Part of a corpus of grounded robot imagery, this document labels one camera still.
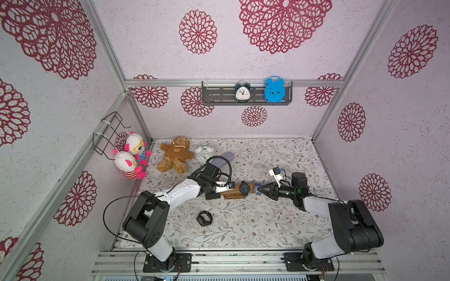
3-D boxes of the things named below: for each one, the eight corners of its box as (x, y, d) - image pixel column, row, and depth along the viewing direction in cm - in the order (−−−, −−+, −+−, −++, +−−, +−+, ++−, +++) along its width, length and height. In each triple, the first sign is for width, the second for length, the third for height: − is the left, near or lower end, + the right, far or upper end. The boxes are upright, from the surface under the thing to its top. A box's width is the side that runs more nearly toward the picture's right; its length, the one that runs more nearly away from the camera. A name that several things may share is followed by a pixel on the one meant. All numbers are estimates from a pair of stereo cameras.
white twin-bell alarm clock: (197, 164, 110) (194, 151, 100) (198, 157, 113) (195, 144, 103) (213, 164, 110) (212, 151, 100) (213, 157, 113) (212, 144, 103)
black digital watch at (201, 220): (195, 221, 87) (194, 218, 84) (203, 211, 91) (202, 208, 87) (207, 229, 85) (206, 226, 82) (214, 218, 88) (213, 215, 85)
